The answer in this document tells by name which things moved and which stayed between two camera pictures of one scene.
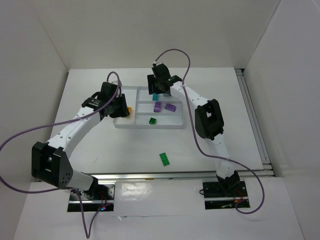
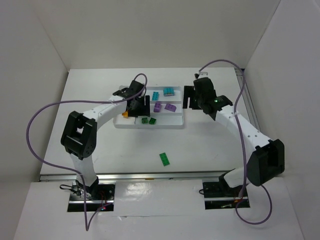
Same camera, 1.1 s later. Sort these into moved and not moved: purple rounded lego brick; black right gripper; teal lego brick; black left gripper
Moved: black right gripper; black left gripper
Not moved: purple rounded lego brick; teal lego brick
